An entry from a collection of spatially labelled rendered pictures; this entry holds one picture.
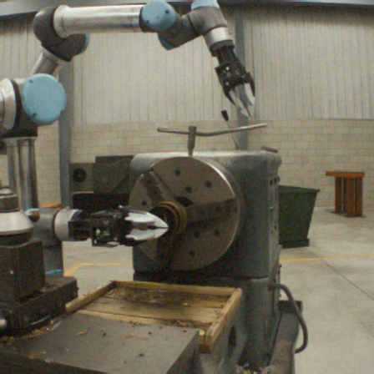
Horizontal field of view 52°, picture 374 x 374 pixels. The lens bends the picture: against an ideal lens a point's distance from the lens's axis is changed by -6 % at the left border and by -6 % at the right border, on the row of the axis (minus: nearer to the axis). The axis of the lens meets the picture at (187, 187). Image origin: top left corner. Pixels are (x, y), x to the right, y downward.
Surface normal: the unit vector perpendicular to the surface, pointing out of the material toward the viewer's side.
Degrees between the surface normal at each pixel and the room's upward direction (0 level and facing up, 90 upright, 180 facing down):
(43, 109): 89
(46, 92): 89
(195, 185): 90
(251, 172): 90
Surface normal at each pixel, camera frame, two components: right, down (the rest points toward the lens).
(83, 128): -0.02, 0.05
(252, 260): -0.30, 0.06
